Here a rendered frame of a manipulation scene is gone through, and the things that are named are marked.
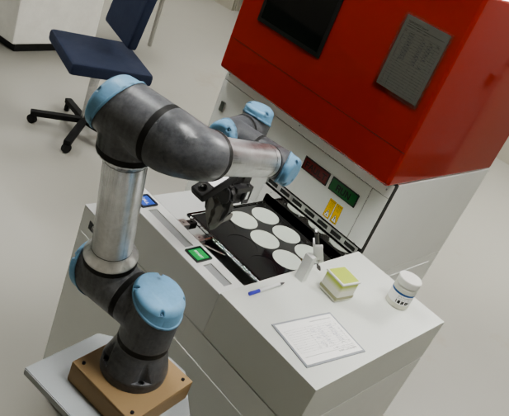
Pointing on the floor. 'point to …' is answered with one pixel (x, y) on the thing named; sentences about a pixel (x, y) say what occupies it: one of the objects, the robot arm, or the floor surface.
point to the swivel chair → (100, 59)
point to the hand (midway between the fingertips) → (209, 225)
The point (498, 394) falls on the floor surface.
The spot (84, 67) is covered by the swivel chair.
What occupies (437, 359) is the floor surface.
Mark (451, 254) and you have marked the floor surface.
